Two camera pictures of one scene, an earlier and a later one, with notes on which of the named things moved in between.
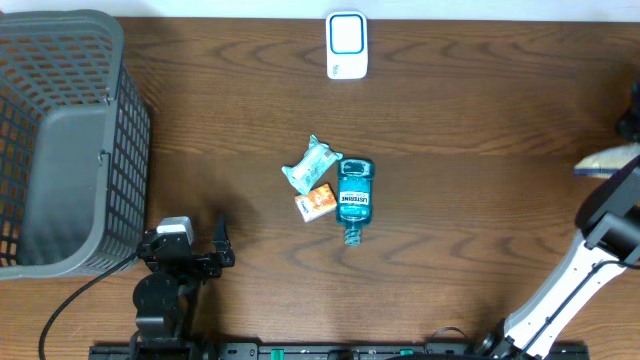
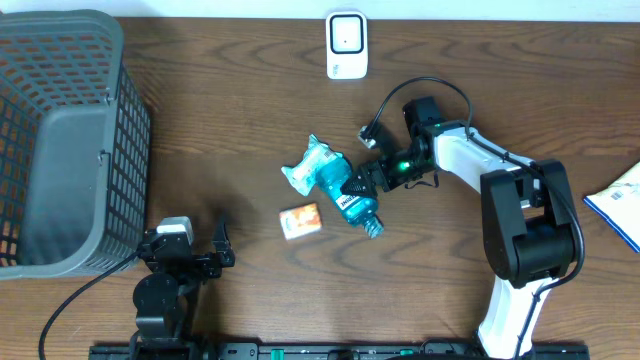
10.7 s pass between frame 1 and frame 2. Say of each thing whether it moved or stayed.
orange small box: moved
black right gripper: moved
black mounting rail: stayed
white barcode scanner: stayed
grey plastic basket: stayed
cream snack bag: moved
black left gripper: stayed
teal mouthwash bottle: moved
